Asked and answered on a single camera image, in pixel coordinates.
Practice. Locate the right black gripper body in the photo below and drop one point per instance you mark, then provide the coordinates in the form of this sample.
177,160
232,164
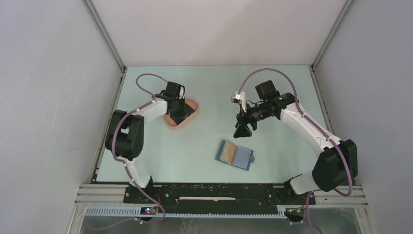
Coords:
254,114

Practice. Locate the aluminium frame rail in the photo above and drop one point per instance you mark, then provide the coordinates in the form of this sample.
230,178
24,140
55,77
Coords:
107,199

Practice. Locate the pink oval tray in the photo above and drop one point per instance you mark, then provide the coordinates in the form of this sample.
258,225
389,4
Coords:
190,118

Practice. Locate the blue card holder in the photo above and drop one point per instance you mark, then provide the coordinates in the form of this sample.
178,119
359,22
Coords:
243,158

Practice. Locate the gold credit card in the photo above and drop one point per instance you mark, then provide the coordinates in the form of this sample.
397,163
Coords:
228,152

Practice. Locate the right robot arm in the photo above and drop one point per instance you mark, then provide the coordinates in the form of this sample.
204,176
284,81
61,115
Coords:
336,158

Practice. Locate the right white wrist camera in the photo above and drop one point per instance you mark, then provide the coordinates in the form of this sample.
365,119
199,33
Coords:
238,97

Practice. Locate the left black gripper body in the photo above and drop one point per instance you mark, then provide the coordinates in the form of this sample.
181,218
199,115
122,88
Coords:
179,111

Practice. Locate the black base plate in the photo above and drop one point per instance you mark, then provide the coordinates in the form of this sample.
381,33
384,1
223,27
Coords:
217,198

